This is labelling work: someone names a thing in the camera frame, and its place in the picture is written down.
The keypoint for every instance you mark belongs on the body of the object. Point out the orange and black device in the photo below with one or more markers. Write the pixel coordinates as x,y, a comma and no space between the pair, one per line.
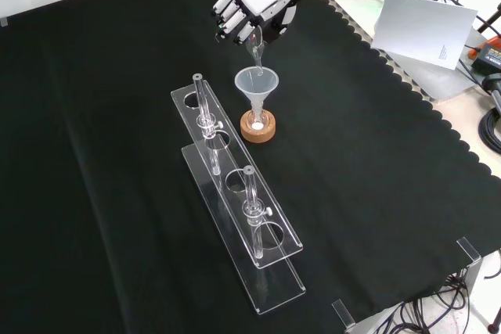
491,56

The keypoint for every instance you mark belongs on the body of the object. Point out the clear acrylic funnel stand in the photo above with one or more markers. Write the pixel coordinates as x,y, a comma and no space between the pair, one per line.
270,271

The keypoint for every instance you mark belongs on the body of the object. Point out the black tripod leg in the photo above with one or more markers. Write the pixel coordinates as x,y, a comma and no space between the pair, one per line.
489,19

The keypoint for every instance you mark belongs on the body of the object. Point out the white paper card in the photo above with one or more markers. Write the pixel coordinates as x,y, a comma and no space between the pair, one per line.
422,29

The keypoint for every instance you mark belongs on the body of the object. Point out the translucent plastic funnel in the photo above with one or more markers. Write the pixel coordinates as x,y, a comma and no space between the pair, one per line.
256,91

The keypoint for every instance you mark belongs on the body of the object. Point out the clear glass round-bottom flask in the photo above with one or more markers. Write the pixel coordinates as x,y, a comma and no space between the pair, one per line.
257,123

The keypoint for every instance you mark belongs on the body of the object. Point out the pale flat board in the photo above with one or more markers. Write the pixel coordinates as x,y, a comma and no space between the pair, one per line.
442,81

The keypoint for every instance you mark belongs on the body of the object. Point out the black bench cloth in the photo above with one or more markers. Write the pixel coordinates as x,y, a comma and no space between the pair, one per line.
98,154

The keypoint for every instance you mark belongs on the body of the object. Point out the clear acrylic cloth clamp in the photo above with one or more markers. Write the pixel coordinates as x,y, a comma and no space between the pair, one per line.
469,250
343,312

